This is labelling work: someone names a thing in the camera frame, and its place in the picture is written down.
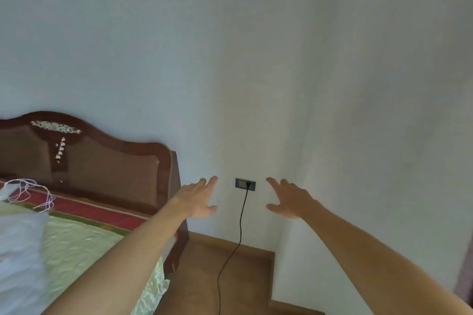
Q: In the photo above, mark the green and red bed sheet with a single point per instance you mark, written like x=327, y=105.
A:
x=81, y=237

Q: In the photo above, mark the person's left forearm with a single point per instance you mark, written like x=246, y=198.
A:
x=122, y=263

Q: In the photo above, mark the person's left thumb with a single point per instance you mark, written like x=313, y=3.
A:
x=210, y=210

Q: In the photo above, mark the person's left hand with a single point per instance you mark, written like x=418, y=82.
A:
x=194, y=198

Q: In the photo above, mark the person's right forearm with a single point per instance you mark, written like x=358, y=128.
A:
x=380, y=266

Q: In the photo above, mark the person's right thumb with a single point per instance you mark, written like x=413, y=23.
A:
x=272, y=208

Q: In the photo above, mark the grey wall power socket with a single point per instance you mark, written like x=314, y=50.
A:
x=245, y=184

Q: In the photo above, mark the brown wooden baseboard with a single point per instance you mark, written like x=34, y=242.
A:
x=236, y=248

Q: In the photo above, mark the brown wooden bed headboard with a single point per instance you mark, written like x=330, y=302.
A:
x=92, y=163

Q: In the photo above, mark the white pillow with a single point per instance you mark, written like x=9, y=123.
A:
x=18, y=259

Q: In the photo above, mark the person's right hand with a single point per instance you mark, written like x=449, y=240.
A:
x=292, y=200

